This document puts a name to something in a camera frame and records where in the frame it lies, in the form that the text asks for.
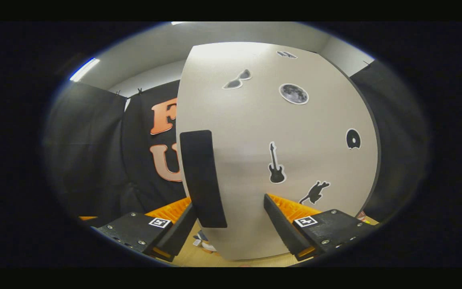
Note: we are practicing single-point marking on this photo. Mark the black backdrop cloth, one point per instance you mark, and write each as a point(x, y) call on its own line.
point(86, 152)

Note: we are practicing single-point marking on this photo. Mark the white cabinet door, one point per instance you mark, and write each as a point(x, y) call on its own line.
point(255, 120)

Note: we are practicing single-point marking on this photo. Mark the penguin plush toy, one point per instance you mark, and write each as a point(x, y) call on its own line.
point(207, 245)

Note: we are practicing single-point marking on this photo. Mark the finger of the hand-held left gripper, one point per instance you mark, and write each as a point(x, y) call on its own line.
point(87, 218)

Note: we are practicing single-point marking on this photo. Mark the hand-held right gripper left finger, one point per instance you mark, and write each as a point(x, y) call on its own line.
point(183, 233)

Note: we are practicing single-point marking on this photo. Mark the stack of books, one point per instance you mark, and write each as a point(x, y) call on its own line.
point(362, 216)

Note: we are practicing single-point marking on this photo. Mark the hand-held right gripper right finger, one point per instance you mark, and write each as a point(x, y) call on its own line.
point(281, 228)

